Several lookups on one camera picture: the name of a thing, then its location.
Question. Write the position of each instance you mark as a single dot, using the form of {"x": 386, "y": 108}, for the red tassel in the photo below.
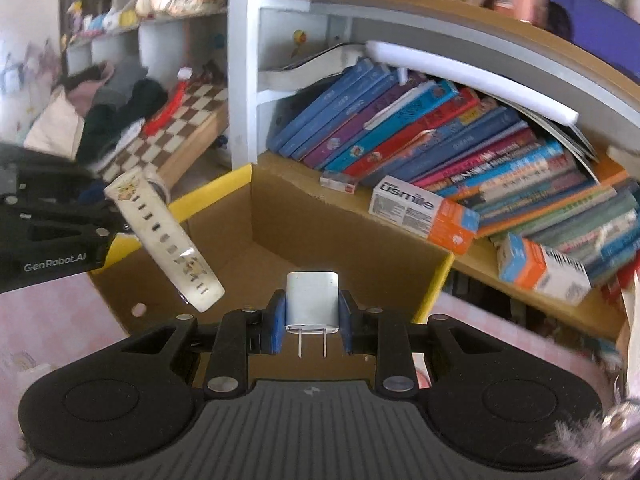
{"x": 167, "y": 105}

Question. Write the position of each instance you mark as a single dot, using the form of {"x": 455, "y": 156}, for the pile of clothes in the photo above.
{"x": 100, "y": 110}

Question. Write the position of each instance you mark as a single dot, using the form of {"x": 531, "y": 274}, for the dark blue book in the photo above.
{"x": 595, "y": 25}

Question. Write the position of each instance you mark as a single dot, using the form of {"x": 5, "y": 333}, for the wooden chessboard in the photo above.
{"x": 175, "y": 120}

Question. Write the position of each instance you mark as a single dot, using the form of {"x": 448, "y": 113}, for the small red and white box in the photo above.
{"x": 339, "y": 182}

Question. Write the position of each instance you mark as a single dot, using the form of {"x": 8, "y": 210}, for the white charger plug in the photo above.
{"x": 312, "y": 300}

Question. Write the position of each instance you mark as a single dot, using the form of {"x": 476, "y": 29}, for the yellow cardboard box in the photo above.
{"x": 350, "y": 250}

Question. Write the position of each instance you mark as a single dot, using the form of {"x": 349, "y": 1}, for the wooden bookshelf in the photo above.
{"x": 500, "y": 25}

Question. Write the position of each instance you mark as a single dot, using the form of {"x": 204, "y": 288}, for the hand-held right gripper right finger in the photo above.
{"x": 346, "y": 322}

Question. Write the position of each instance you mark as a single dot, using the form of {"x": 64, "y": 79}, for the row of colourful books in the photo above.
{"x": 400, "y": 125}

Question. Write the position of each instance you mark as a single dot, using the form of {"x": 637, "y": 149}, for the orange and white carton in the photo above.
{"x": 535, "y": 265}

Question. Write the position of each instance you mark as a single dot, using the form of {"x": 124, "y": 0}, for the pink checked desk mat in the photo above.
{"x": 45, "y": 320}

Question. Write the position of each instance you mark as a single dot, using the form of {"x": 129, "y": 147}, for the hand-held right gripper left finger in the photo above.
{"x": 277, "y": 322}

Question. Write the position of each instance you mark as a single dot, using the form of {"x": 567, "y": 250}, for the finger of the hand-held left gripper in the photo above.
{"x": 100, "y": 232}

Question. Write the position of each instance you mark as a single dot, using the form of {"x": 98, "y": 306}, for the white and orange toothpaste box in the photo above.
{"x": 415, "y": 210}

